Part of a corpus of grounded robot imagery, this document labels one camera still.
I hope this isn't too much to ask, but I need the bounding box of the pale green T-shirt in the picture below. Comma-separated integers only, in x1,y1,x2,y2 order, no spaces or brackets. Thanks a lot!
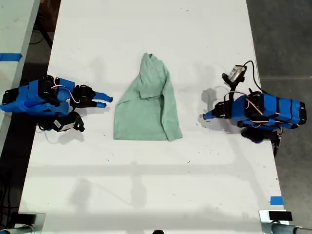
113,52,183,142

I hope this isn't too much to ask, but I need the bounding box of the black table clamp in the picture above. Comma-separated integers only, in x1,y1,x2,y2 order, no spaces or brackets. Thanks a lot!
272,130,285,157

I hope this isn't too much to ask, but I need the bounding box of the long blue tape strip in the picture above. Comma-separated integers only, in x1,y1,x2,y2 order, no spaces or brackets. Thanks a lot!
0,52,23,62

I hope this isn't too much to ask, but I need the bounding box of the white side table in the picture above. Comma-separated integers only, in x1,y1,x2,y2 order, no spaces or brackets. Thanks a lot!
0,0,41,156

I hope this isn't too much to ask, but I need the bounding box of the short blue tape piece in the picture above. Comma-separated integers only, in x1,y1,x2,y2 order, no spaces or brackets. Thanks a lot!
270,195,284,206

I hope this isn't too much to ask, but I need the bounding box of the small black block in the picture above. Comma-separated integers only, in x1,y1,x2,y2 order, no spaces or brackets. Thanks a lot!
268,211,293,221
18,214,38,224

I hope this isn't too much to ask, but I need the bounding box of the grey metal tube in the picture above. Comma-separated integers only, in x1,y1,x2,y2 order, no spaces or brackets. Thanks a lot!
271,222,312,234
0,227,34,234

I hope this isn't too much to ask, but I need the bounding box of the camera black stalk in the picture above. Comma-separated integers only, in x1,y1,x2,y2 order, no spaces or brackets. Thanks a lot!
72,111,86,133
221,72,245,98

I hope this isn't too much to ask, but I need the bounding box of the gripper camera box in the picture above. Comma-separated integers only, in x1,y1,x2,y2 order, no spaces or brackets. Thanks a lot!
52,116,77,133
228,64,247,83

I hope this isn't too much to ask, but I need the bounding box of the camera black cable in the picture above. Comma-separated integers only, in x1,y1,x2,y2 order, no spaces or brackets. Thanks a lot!
243,60,264,95

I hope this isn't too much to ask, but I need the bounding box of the metal table bracket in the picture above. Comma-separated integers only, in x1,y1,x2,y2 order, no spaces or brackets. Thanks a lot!
17,212,46,234
258,210,293,234

